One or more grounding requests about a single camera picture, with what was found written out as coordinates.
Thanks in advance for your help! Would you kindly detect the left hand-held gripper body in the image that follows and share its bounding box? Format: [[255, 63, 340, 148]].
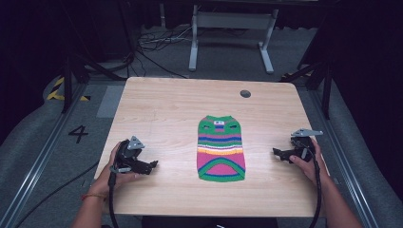
[[111, 135, 147, 175]]

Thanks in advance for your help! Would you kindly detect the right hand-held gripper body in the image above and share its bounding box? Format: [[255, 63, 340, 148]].
[[290, 127, 324, 164]]

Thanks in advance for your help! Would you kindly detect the person's right hand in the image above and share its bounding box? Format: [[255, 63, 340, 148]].
[[288, 138, 331, 188]]

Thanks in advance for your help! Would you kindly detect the person's left hand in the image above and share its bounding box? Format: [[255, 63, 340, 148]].
[[89, 141, 142, 198]]

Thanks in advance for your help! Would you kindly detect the grey floor plate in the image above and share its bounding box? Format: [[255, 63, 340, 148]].
[[96, 84, 126, 120]]

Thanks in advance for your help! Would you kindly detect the colourful striped knitted pet sweater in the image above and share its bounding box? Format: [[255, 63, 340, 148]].
[[196, 115, 247, 183]]

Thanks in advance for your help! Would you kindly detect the black metal stand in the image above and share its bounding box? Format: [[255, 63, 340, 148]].
[[279, 53, 335, 121], [60, 0, 136, 114]]

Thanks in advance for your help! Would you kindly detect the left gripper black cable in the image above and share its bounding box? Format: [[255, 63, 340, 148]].
[[107, 171, 120, 228]]

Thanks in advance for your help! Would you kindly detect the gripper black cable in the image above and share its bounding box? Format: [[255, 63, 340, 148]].
[[293, 139, 323, 228], [107, 171, 120, 228]]

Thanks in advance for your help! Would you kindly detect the metal floor rail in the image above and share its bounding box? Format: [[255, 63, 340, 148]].
[[0, 83, 87, 228], [308, 89, 381, 228]]

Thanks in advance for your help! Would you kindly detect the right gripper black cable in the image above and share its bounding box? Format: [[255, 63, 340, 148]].
[[293, 139, 323, 228]]

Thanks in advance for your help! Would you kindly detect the orange bracelet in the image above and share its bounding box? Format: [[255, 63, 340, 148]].
[[81, 193, 107, 201]]

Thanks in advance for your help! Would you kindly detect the thin black floor cable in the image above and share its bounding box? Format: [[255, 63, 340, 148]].
[[13, 161, 101, 228]]

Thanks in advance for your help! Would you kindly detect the bundle of floor cables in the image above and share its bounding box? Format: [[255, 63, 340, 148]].
[[127, 25, 195, 80]]

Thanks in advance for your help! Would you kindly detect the white metal desk frame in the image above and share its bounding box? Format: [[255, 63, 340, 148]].
[[188, 3, 280, 75]]

